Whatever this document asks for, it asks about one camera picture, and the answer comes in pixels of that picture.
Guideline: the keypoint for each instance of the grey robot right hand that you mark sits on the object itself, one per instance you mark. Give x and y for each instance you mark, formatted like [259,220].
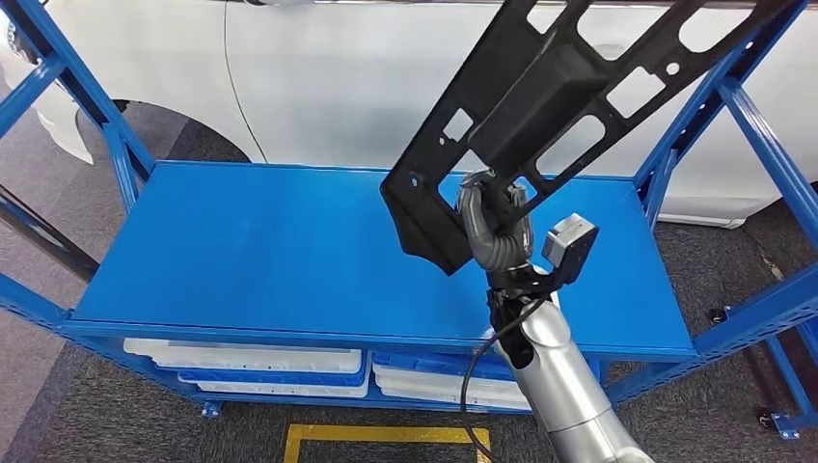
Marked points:
[495,246]

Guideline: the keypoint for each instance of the black plastic bracket panel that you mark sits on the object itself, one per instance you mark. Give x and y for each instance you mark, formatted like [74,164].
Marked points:
[543,83]

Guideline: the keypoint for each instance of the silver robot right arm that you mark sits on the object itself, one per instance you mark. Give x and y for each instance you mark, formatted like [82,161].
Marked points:
[562,390]

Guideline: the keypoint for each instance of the blue metal shelf rack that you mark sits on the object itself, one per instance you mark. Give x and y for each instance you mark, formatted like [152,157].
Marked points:
[287,255]

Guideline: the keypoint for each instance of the white plastic tray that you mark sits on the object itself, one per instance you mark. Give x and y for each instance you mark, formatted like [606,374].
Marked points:
[243,358]
[281,390]
[434,386]

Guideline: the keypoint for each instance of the white car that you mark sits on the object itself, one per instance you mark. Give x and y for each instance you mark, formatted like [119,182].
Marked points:
[351,83]

